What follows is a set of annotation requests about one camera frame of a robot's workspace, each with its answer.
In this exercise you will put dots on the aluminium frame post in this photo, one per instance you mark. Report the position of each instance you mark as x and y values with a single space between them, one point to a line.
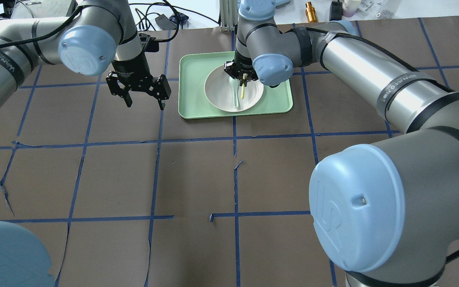
228 12

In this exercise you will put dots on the yellow plastic fork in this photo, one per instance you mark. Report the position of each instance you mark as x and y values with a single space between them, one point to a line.
242 93

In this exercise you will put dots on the light green plastic spoon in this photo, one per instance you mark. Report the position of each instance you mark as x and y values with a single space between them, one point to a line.
235 86

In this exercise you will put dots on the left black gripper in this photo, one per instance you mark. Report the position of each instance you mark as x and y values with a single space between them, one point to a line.
132 68

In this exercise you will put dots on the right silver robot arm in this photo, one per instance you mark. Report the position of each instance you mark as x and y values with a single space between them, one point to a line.
387 212

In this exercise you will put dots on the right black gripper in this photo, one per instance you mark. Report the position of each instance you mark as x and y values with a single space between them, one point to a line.
240 65

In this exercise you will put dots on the black power adapter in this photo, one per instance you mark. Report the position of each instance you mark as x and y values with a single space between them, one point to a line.
165 23

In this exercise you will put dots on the white round plate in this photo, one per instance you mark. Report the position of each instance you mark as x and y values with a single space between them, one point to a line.
218 92

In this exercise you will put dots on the light green plastic tray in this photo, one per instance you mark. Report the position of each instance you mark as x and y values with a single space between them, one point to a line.
192 100

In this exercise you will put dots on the white lavender cup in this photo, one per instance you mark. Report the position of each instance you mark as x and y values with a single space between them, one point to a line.
350 7

